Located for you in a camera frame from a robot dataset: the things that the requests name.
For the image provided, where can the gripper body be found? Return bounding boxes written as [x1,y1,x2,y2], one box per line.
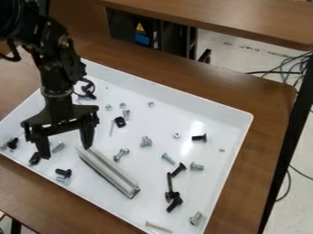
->
[19,87,102,136]

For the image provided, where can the black computer case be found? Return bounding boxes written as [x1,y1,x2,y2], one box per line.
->
[104,7,200,61]

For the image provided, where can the white tray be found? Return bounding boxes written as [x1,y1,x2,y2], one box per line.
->
[0,58,254,234]

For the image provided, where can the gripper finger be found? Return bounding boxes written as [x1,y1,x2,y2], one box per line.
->
[27,127,53,161]
[77,116,101,151]

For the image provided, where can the bundle of floor cables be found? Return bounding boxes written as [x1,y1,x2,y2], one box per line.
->
[244,49,313,88]

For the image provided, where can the scattered screws and nuts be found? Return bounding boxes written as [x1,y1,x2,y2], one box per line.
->
[0,100,227,234]

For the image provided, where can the wooden desk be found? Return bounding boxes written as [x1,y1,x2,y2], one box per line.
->
[96,0,313,52]

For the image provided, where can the silver metal bar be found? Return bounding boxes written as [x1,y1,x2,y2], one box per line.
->
[74,145,142,200]

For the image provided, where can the black metal post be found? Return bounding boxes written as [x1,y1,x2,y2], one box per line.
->
[255,56,313,234]

